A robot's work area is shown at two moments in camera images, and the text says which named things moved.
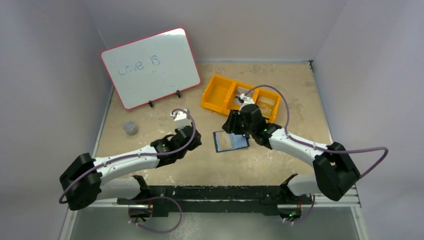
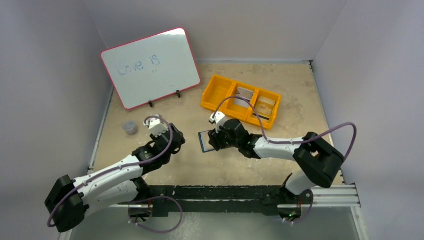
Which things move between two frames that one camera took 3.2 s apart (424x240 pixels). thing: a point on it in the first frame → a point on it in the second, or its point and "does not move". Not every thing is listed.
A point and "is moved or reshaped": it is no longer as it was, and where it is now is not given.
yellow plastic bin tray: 226,95 does not move
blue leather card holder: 224,141 is moved or reshaped
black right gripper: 232,124 → 215,139
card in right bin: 265,104 does not move
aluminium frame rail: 352,200 does not move
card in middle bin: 241,90 does not move
